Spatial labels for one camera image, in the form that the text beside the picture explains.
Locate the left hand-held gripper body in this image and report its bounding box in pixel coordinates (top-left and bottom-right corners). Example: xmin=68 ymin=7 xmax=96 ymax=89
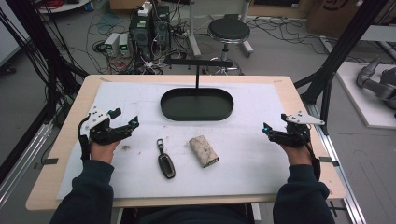
xmin=86 ymin=106 xmax=133 ymax=146

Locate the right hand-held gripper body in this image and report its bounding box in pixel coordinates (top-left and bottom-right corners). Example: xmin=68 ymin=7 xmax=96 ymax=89
xmin=274 ymin=110 xmax=326 ymax=149

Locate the black car key fob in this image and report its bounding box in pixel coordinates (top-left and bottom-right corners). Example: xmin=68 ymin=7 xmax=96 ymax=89
xmin=156 ymin=138 xmax=177 ymax=180

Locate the black oval tray with stand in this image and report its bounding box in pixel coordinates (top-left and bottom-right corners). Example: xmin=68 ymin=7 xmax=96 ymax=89
xmin=160 ymin=58 xmax=235 ymax=122

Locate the beige key pouch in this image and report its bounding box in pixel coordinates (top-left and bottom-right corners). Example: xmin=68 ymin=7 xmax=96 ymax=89
xmin=188 ymin=134 xmax=220 ymax=169

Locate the person's left hand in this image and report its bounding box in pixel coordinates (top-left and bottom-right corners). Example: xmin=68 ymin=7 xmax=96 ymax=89
xmin=90 ymin=139 xmax=121 ymax=165

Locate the person's right hand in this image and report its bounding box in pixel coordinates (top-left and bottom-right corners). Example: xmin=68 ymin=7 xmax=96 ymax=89
xmin=280 ymin=143 xmax=313 ymax=167

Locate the white table mat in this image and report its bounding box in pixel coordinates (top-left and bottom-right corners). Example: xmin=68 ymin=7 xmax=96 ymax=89
xmin=55 ymin=80 xmax=291 ymax=201

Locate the black tape piece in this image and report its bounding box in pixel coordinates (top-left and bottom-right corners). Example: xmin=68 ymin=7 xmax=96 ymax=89
xmin=318 ymin=156 xmax=341 ymax=168
xmin=33 ymin=157 xmax=60 ymax=171

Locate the grey power supply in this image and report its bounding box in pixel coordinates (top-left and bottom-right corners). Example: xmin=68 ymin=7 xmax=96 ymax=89
xmin=104 ymin=32 xmax=121 ymax=58
xmin=118 ymin=33 xmax=132 ymax=58

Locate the white floor board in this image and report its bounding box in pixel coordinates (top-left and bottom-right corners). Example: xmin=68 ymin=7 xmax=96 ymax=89
xmin=335 ymin=61 xmax=396 ymax=131

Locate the large black computer tower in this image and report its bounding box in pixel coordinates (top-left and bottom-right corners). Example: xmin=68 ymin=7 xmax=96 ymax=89
xmin=128 ymin=13 xmax=154 ymax=62

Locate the white table leg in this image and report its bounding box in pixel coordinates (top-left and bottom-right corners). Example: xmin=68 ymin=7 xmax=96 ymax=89
xmin=186 ymin=0 xmax=203 ymax=58
xmin=238 ymin=0 xmax=255 ymax=59

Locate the small black computer tower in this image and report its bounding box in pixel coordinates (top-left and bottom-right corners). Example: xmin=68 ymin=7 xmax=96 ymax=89
xmin=153 ymin=5 xmax=171 ymax=49

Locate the black round stool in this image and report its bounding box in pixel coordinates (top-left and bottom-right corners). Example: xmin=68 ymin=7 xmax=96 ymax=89
xmin=204 ymin=13 xmax=251 ymax=77

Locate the white power strip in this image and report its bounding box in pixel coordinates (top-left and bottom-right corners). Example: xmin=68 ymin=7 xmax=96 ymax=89
xmin=137 ymin=1 xmax=153 ymax=18

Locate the cardboard box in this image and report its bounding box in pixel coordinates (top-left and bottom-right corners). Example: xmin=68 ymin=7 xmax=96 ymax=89
xmin=305 ymin=0 xmax=396 ymax=39

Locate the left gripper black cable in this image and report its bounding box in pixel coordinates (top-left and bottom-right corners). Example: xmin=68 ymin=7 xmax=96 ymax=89
xmin=77 ymin=115 xmax=92 ymax=162

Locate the aluminium rail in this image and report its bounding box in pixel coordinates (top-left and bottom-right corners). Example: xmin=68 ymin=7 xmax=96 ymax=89
xmin=0 ymin=119 xmax=54 ymax=209
xmin=304 ymin=102 xmax=369 ymax=224

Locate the tangle of floor cables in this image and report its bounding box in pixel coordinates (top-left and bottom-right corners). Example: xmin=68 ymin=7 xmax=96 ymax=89
xmin=59 ymin=0 xmax=194 ymax=76

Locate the black metal frame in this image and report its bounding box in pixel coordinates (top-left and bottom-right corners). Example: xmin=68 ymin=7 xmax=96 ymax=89
xmin=0 ymin=0 xmax=90 ymax=185
xmin=293 ymin=0 xmax=396 ymax=135

